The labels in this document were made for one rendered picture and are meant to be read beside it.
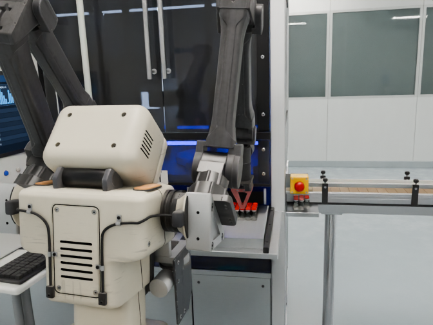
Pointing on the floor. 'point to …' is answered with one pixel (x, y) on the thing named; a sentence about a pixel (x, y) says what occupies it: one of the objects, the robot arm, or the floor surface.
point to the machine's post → (278, 149)
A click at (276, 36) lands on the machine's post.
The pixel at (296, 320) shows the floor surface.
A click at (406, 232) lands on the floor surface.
